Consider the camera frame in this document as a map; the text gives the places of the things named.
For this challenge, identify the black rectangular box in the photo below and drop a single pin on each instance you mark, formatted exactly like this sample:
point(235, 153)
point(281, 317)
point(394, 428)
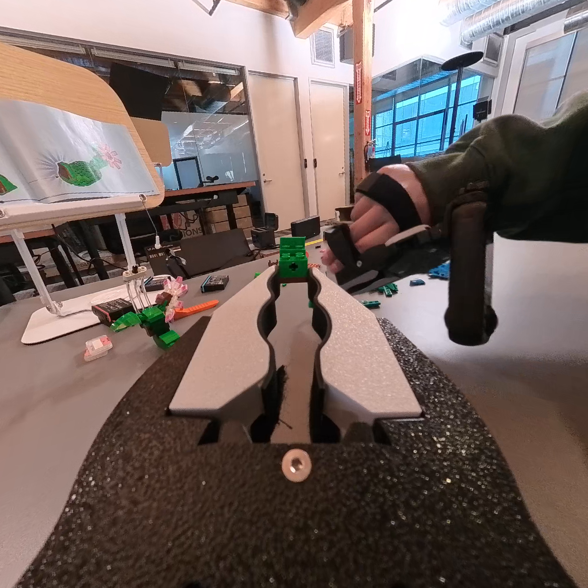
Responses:
point(305, 226)

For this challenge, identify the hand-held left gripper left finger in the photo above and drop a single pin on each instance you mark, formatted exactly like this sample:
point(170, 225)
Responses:
point(225, 358)

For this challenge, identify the large glass window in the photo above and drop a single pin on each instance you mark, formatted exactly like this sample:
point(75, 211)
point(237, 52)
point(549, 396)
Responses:
point(427, 115)

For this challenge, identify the wooden edged desk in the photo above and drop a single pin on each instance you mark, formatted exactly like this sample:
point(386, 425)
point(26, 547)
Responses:
point(220, 185)

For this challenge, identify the black soft case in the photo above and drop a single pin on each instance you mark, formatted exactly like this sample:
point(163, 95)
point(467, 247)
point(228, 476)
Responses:
point(206, 250)

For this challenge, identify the silver air ducts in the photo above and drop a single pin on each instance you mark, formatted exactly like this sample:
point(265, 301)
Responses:
point(505, 18)

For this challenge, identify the instruction booklet on stand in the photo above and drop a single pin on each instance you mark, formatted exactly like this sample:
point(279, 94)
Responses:
point(69, 82)

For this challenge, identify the glass office partition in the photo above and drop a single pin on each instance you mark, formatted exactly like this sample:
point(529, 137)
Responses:
point(211, 133)

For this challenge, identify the pile of teal lego pieces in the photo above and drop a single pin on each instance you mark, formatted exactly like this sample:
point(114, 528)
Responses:
point(388, 288)

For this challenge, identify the red fire extinguisher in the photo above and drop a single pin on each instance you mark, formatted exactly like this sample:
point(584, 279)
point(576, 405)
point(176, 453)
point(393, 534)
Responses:
point(371, 149)

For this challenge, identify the green lego model pink flower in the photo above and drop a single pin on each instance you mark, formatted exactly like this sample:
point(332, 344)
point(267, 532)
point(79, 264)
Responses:
point(154, 319)

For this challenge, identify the black wall speaker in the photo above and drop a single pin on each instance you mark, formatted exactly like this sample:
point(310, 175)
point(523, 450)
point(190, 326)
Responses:
point(346, 43)

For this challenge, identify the white wall vent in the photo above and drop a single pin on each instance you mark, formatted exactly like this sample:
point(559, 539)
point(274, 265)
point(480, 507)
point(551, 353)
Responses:
point(323, 46)

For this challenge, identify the white door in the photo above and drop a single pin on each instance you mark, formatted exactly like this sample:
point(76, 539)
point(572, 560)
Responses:
point(278, 147)
point(327, 151)

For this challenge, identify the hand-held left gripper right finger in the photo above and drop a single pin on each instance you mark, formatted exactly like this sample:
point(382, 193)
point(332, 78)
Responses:
point(367, 367)

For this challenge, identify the light wooden board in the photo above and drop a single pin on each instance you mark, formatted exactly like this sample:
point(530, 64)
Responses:
point(151, 140)

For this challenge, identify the black charging dock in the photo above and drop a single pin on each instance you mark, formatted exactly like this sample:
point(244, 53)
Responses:
point(265, 233)

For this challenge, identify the green brown lego block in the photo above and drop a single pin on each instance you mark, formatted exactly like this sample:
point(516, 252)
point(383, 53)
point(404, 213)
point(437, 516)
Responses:
point(292, 265)

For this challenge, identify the blue lego plate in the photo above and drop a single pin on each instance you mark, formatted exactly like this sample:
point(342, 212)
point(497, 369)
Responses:
point(440, 271)

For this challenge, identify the stack of cardboard boxes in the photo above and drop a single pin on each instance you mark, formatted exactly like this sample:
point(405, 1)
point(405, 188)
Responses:
point(229, 216)

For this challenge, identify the wooden post red signs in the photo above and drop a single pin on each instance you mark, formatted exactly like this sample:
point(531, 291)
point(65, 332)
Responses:
point(362, 92)

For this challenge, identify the orange lego brick separator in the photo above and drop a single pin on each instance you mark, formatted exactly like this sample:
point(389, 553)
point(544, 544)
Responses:
point(195, 308)

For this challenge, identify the person's right forearm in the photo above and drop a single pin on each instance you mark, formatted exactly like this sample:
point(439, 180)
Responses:
point(528, 174)

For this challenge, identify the person's right hand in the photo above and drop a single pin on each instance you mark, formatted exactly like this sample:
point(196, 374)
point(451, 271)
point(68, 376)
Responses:
point(374, 225)

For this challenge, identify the black round standing lamp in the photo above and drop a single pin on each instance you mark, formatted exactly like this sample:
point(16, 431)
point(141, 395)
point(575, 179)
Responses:
point(460, 59)

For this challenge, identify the pink white lego piece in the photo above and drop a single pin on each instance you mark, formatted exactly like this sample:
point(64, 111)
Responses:
point(98, 347)

